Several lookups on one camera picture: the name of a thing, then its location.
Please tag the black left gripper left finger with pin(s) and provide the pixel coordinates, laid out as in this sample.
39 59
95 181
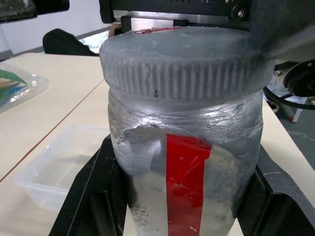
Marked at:
98 191

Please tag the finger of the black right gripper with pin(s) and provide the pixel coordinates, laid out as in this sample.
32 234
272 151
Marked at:
280 22

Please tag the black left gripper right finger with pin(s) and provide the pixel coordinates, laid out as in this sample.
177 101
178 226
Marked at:
283 209

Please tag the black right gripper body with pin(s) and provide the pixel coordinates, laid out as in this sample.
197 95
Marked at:
177 8

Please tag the grey ribbed jar lid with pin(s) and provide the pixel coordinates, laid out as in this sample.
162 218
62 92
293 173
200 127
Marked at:
182 59

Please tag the clear plastic jar red tape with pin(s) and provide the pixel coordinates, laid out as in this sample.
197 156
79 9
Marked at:
187 172

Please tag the clear plastic box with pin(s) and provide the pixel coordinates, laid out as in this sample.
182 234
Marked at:
54 167

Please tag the clear plastic bag green contents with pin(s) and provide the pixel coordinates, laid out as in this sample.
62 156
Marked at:
14 86

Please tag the black round device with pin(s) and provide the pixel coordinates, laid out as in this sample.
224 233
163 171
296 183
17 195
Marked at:
302 78

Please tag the lit monitor screen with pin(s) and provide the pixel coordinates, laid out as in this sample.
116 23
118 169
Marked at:
94 40

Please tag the person in black clothes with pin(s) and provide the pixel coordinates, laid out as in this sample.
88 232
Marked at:
61 43

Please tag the black blurred equipment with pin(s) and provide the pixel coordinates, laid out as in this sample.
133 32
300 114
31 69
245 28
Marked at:
22 7

